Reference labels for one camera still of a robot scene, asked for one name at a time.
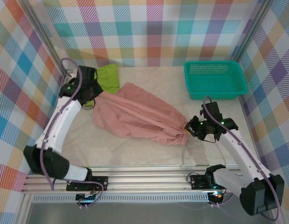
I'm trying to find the lime green shorts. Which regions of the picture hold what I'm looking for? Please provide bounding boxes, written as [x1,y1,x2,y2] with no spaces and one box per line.
[81,64,121,109]

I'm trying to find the pink shorts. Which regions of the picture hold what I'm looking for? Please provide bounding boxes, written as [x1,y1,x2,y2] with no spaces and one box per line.
[92,82,189,147]

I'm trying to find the teal plastic basket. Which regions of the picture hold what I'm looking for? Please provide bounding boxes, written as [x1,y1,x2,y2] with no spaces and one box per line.
[183,61,249,100]

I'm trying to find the aluminium side rail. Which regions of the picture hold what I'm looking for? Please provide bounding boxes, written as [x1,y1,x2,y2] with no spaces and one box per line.
[237,96,258,154]
[57,69,74,94]

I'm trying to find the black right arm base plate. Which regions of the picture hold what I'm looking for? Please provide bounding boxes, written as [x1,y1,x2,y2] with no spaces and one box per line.
[189,174,229,190]

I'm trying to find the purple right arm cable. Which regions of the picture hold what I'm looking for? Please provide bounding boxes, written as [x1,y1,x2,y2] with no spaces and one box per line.
[203,95,282,222]

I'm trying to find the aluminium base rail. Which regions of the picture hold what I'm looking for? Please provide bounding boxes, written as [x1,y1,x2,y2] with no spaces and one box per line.
[20,165,277,195]

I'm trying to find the aluminium corner post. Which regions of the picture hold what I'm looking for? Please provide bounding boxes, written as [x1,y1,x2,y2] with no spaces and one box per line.
[232,0,275,62]
[20,0,75,79]

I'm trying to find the grey slotted cable duct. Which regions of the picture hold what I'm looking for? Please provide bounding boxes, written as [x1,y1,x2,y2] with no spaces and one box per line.
[32,195,212,204]

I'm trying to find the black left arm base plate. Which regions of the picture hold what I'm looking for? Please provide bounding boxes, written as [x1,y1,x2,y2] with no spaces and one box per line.
[66,176,109,192]

